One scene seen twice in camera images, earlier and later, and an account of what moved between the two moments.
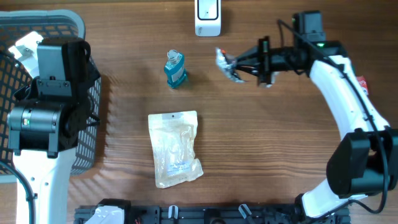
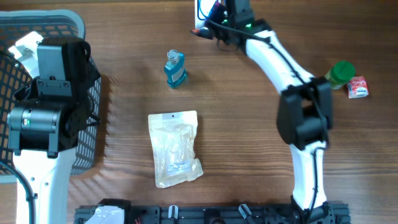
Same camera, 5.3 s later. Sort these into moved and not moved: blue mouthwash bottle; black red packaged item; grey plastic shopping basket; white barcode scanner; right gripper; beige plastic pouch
Moved: right gripper; black red packaged item
Not moved: grey plastic shopping basket; white barcode scanner; beige plastic pouch; blue mouthwash bottle
